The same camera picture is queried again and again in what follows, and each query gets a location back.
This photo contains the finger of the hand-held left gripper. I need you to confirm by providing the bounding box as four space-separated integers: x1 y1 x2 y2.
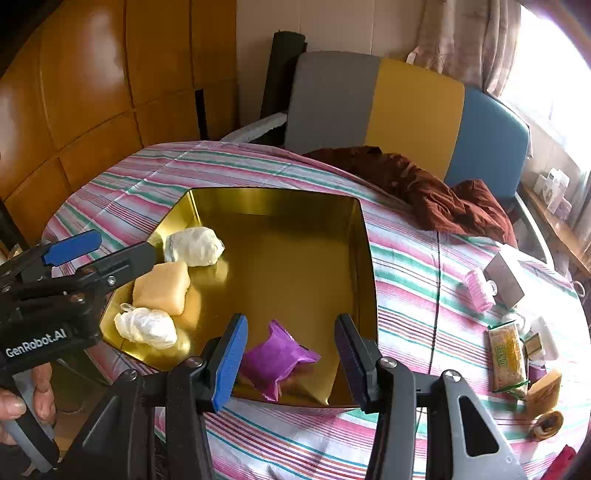
74 241 160 297
18 230 103 280

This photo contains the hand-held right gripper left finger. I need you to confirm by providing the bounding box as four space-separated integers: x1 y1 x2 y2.
60 313 250 480

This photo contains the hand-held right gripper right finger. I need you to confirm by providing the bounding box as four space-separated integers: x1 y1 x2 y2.
335 314 532 480

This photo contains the purple snack packet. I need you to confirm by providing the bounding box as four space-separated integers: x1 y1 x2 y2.
238 319 321 401

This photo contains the lumpy white bun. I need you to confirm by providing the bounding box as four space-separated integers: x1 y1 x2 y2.
114 305 178 352

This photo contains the gold metal tray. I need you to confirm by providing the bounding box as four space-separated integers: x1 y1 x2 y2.
99 187 379 409

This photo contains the person's left hand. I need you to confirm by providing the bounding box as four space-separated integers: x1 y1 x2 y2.
0 362 58 446

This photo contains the yellow wrapped pastry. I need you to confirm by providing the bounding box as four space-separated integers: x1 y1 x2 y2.
132 261 191 317

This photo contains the round white wrapped bun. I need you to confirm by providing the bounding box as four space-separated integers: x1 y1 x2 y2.
164 226 225 267

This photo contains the striped tablecloth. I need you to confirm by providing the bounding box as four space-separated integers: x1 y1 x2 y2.
41 141 587 480

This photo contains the pink snack packet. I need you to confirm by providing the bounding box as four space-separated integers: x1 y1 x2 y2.
464 268 497 311

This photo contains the green edged cracker packet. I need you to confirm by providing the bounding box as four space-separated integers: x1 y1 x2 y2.
488 323 529 398

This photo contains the wooden wardrobe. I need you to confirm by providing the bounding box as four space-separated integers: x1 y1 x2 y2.
0 0 238 245

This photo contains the grey box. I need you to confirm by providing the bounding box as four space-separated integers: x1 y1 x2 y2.
484 251 526 308

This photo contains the brown cloth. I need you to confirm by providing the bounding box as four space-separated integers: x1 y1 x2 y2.
302 147 518 247

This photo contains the tan wrapped pastry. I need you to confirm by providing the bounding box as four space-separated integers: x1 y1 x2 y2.
526 369 563 416

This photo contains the white plastic bottle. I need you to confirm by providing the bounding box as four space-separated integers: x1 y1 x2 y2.
501 311 559 361

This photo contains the brown round pastry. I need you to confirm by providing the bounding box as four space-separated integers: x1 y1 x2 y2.
529 411 565 441

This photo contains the red cloth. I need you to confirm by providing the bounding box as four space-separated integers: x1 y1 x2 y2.
545 445 578 480

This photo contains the wooden shelf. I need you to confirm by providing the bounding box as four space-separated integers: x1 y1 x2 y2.
519 182 591 278

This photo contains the black rolled mat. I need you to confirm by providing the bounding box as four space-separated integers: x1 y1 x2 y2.
260 31 308 121

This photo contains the grey yellow blue chair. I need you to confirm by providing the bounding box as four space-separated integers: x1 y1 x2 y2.
221 51 555 268

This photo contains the white carton box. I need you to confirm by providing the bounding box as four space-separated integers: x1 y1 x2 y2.
533 168 571 204

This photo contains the beige curtain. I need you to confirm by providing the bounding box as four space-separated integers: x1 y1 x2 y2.
406 0 522 97

